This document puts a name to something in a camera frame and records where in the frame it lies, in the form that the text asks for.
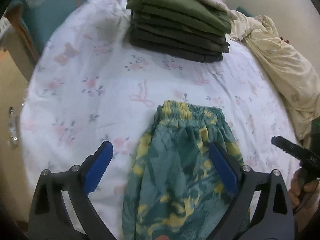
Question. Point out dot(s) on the cream yellow blanket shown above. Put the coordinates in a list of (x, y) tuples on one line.
[(287, 67)]

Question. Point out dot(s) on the person's right hand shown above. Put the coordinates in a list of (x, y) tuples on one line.
[(303, 192)]

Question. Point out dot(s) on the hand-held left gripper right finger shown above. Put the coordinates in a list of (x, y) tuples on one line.
[(223, 168)]

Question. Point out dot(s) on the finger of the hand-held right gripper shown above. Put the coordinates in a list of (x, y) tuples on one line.
[(290, 148)]

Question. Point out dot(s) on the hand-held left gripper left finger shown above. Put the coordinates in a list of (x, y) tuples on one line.
[(98, 167)]

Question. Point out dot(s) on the green yellow patterned pants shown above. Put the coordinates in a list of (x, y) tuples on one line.
[(180, 170)]

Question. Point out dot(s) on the stack of folded green pants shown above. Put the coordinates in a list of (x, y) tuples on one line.
[(180, 22)]

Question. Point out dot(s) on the clear plastic bottle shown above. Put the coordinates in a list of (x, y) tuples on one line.
[(12, 125)]

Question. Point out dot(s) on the white floral bed sheet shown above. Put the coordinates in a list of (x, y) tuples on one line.
[(100, 85)]

